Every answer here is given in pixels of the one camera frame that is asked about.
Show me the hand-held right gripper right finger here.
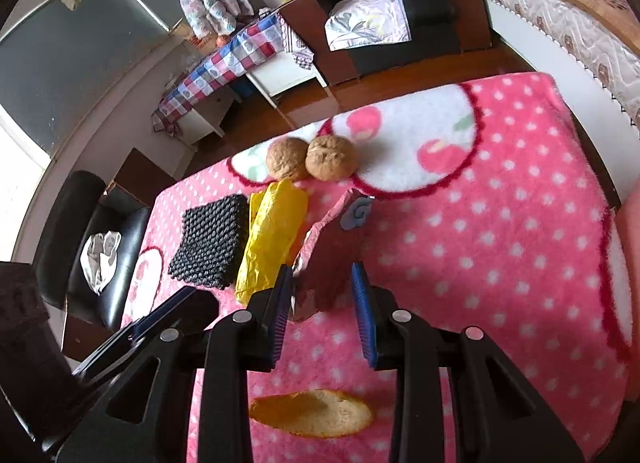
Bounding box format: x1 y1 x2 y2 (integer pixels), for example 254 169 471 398
350 263 586 463

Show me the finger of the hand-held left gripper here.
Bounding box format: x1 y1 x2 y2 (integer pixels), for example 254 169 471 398
72 287 221 384

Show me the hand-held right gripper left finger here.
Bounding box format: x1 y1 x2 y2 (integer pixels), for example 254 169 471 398
55 264 296 463

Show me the pink cloud-print wrapper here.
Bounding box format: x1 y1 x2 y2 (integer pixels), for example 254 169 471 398
290 189 376 323

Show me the black foam fruit net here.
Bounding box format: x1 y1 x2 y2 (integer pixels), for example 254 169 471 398
167 194 249 290

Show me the yellow plastic bag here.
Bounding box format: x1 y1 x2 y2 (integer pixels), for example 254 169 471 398
235 179 309 306

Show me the white crumpled cloth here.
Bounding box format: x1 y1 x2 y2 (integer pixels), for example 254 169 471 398
80 230 122 294

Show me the large orange peel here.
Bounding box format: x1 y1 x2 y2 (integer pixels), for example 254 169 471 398
248 389 375 439

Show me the black leather sofa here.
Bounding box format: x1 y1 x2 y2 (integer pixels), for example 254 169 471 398
35 170 151 329

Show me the pink polka dot blanket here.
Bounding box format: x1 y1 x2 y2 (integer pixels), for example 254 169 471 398
120 72 633 463

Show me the dark wooden side table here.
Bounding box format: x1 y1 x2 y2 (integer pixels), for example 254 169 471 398
105 147 176 209

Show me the brown walnut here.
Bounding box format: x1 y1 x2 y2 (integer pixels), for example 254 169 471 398
266 137 310 181
305 134 360 180

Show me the checked tablecloth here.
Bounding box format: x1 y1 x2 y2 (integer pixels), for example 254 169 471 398
151 13 315 136

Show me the white side table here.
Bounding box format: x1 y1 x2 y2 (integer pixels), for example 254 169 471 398
172 50 326 144

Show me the beige paper bag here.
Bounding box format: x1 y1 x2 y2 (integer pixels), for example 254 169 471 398
172 20 218 54

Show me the white floral pillow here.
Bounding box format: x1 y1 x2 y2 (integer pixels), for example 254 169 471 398
324 0 412 50

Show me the black leather armchair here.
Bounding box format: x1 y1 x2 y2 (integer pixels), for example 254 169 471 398
277 0 493 86

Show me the white quilted mattress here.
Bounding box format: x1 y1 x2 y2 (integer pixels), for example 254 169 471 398
475 0 640 129

